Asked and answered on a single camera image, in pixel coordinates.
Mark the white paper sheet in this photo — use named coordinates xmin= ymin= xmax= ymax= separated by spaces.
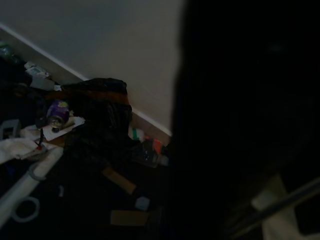
xmin=40 ymin=115 xmax=86 ymax=141

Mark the white tape ring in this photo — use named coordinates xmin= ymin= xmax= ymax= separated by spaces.
xmin=10 ymin=196 xmax=41 ymax=224

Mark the green white packet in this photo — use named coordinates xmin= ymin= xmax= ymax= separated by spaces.
xmin=128 ymin=125 xmax=146 ymax=141

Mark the clear package with orange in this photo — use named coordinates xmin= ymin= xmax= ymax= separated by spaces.
xmin=131 ymin=138 xmax=171 ymax=169

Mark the black garment with brown band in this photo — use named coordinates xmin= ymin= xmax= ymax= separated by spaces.
xmin=61 ymin=77 xmax=134 ymax=171

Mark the small white paper piece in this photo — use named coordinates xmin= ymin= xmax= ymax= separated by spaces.
xmin=135 ymin=196 xmax=151 ymax=211

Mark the white grey small device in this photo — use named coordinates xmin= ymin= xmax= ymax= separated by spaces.
xmin=24 ymin=63 xmax=51 ymax=81

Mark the brown cardboard piece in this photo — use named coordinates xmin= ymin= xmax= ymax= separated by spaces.
xmin=110 ymin=209 xmax=151 ymax=228

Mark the grey plastic bracket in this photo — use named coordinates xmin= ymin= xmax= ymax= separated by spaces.
xmin=0 ymin=119 xmax=21 ymax=139

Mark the brown cardboard strip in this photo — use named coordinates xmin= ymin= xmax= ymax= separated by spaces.
xmin=100 ymin=165 xmax=138 ymax=195

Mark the crushed clear bottle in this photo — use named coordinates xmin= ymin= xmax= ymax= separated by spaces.
xmin=0 ymin=43 xmax=16 ymax=64

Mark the crumpled white tissue pile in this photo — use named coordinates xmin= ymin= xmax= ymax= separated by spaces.
xmin=0 ymin=124 xmax=61 ymax=165

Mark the purple drink can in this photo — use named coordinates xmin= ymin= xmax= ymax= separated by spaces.
xmin=46 ymin=99 xmax=70 ymax=129

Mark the slender white tube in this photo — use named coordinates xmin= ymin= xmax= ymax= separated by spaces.
xmin=0 ymin=149 xmax=64 ymax=209

